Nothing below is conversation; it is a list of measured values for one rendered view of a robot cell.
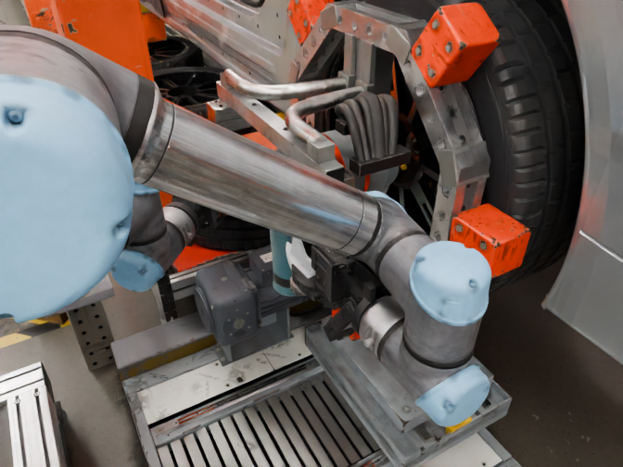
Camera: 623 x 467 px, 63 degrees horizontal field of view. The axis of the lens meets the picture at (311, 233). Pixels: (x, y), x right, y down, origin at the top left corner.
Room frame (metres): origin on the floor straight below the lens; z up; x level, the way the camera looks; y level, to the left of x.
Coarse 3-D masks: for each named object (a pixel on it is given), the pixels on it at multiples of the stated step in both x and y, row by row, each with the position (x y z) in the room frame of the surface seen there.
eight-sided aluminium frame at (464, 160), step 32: (352, 0) 1.00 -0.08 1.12; (320, 32) 1.00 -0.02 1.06; (352, 32) 0.90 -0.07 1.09; (384, 32) 0.83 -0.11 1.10; (416, 32) 0.79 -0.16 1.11; (320, 64) 1.08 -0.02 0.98; (416, 64) 0.75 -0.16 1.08; (416, 96) 0.75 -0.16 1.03; (448, 96) 0.75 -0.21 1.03; (320, 128) 1.11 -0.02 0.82; (448, 128) 0.69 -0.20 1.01; (448, 160) 0.67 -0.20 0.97; (480, 160) 0.67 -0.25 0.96; (448, 192) 0.67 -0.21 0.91; (480, 192) 0.67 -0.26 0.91; (448, 224) 0.65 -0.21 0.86
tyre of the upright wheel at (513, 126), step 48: (384, 0) 0.97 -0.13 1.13; (432, 0) 0.86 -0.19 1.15; (480, 0) 0.83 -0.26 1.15; (528, 0) 0.87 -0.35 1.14; (528, 48) 0.77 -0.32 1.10; (480, 96) 0.74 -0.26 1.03; (528, 96) 0.71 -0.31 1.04; (576, 96) 0.75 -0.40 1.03; (528, 144) 0.67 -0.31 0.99; (576, 144) 0.71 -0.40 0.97; (528, 192) 0.65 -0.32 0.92; (576, 192) 0.70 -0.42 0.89; (528, 240) 0.65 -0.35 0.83
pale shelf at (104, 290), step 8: (104, 280) 1.00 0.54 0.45; (96, 288) 0.97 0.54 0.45; (104, 288) 0.97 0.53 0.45; (112, 288) 0.97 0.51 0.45; (88, 296) 0.94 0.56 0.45; (96, 296) 0.95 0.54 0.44; (104, 296) 0.96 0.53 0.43; (112, 296) 0.97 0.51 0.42; (72, 304) 0.92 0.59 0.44; (80, 304) 0.93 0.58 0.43; (88, 304) 0.94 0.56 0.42; (56, 312) 0.90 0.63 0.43
